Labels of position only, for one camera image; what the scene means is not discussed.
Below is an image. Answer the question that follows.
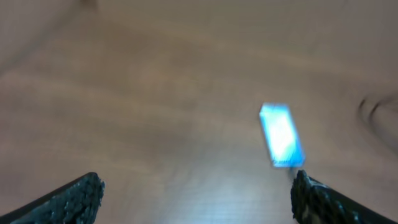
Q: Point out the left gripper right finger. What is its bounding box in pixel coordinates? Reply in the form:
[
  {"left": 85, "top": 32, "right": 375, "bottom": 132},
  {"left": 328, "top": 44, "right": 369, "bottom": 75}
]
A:
[{"left": 290, "top": 170, "right": 397, "bottom": 224}]

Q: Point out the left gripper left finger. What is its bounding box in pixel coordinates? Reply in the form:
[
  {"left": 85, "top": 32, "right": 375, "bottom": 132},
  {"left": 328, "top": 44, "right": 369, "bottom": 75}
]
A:
[{"left": 1, "top": 172, "right": 105, "bottom": 224}]

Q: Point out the Samsung Galaxy smartphone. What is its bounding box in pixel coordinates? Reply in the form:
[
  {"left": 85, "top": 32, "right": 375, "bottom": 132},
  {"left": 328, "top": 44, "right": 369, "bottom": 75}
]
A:
[{"left": 259, "top": 103, "right": 305, "bottom": 167}]

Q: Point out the black USB charging cable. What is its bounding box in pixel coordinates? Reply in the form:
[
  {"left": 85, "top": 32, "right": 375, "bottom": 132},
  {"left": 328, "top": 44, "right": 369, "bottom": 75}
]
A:
[{"left": 289, "top": 95, "right": 398, "bottom": 181}]

